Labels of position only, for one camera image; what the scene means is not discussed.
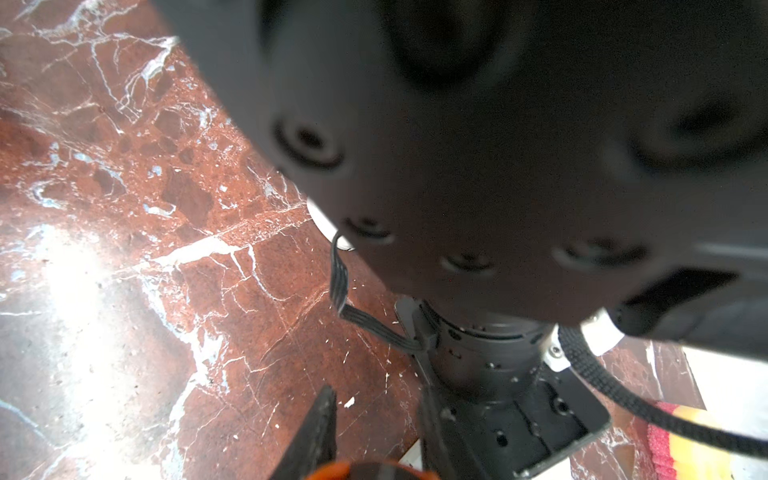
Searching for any left black cable conduit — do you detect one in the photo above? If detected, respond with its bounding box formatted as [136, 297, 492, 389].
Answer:
[557, 325, 768, 460]

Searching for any yellow smiley sponge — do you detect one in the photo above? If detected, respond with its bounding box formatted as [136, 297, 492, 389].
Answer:
[647, 401, 767, 479]

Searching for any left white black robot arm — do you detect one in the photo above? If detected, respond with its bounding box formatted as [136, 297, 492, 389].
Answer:
[157, 1, 767, 479]

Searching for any orange handled screwdriver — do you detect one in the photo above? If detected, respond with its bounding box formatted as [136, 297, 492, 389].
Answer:
[306, 460, 440, 480]

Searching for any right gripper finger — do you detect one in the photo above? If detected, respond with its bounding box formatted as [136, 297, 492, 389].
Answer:
[270, 385, 337, 480]

